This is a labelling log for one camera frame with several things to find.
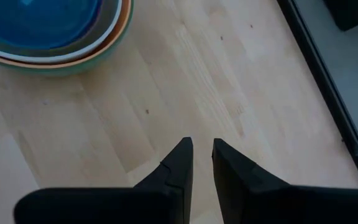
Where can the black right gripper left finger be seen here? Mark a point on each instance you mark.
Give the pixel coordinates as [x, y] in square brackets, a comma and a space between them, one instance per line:
[154, 202]

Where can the dark equipment base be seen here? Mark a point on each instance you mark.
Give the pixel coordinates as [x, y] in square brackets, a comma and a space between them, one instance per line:
[350, 12]

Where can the grey white-rimmed plastic bowl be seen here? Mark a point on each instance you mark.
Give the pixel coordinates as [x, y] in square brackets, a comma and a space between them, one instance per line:
[110, 18]

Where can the blue plastic bowl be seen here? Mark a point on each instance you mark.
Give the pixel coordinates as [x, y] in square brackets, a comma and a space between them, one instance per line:
[36, 21]

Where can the black table edge frame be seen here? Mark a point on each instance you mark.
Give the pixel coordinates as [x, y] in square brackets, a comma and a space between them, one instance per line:
[322, 81]

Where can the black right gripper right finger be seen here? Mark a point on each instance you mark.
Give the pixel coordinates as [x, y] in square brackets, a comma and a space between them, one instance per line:
[253, 199]

